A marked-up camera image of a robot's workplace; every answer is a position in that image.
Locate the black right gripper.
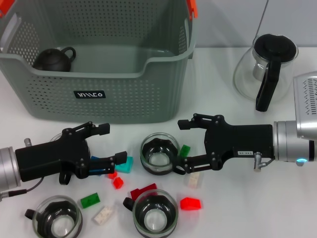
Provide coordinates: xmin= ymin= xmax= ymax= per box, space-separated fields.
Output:
xmin=177 ymin=113 xmax=275 ymax=176

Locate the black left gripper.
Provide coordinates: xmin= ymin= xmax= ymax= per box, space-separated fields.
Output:
xmin=15 ymin=120 xmax=128 ymax=183

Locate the green building block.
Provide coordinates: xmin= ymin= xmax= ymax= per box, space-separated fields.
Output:
xmin=178 ymin=144 xmax=191 ymax=159
xmin=80 ymin=192 xmax=102 ymax=209

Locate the blue building block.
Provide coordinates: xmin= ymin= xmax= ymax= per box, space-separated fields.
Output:
xmin=89 ymin=155 xmax=105 ymax=177

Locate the teal building block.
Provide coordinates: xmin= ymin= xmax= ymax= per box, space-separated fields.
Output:
xmin=115 ymin=156 xmax=134 ymax=175

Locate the translucent white building block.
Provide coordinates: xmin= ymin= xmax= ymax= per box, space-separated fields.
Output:
xmin=92 ymin=205 xmax=117 ymax=226
xmin=184 ymin=172 xmax=204 ymax=189

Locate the grey-green perforated storage bin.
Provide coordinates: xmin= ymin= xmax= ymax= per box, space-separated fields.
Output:
xmin=0 ymin=0 xmax=199 ymax=124

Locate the dark red building block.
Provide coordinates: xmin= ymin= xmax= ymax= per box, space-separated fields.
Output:
xmin=130 ymin=183 xmax=159 ymax=201

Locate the bright red sloped block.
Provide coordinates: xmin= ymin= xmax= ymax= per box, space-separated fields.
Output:
xmin=180 ymin=196 xmax=203 ymax=211

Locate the black clay teapot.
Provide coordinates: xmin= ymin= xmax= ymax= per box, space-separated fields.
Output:
xmin=33 ymin=46 xmax=77 ymax=73

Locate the grey left gripper cable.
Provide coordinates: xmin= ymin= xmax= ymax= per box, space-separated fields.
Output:
xmin=0 ymin=177 xmax=47 ymax=199

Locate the glass carafe with black handle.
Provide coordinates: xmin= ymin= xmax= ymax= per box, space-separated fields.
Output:
xmin=232 ymin=34 xmax=300 ymax=112

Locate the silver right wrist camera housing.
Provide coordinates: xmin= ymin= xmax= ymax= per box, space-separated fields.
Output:
xmin=293 ymin=71 xmax=317 ymax=140

